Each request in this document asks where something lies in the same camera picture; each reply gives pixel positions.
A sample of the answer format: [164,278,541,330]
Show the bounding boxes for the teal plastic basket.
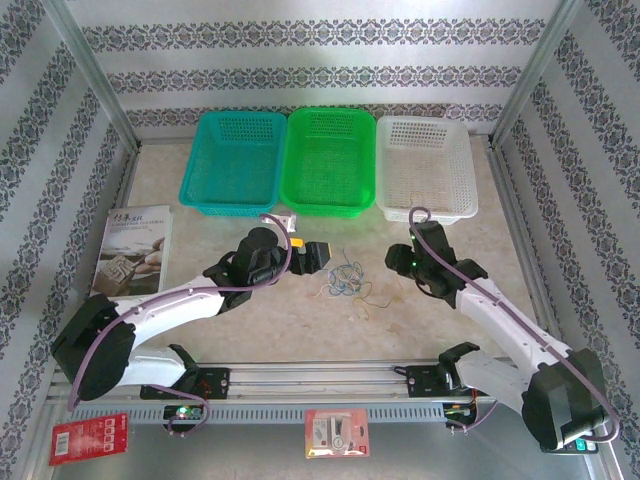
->
[178,110,289,217]

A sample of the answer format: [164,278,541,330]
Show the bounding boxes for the green plastic basket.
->
[278,107,377,220]

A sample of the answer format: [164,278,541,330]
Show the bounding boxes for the black calculator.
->
[542,434,601,455]

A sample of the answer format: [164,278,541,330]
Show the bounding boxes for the grey picture book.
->
[89,203,175,297]

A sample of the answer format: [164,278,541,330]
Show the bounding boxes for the small circuit board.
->
[163,403,206,424]
[443,402,476,421]

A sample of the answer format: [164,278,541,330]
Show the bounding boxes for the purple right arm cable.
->
[408,207,621,444]

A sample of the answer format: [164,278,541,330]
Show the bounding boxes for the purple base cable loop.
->
[447,399,501,436]
[167,397,211,439]

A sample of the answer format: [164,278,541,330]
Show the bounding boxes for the aluminium mounting rail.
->
[47,362,506,401]

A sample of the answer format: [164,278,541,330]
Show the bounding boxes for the pink USB stick package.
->
[303,408,371,460]

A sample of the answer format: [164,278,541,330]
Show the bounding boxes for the grey slotted cable duct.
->
[64,402,451,425]

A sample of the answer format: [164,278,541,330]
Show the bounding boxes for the aluminium frame post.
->
[489,0,589,149]
[47,0,144,151]

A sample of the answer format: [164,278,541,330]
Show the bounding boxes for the white plastic basket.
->
[374,115,480,226]

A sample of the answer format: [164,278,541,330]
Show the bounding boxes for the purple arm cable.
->
[408,207,621,444]
[65,213,296,412]

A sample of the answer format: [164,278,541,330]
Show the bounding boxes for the red flat package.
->
[49,412,130,467]

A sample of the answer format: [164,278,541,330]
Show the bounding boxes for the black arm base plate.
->
[404,364,481,399]
[139,367,232,401]

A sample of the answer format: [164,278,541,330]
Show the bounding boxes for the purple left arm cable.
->
[65,213,296,412]

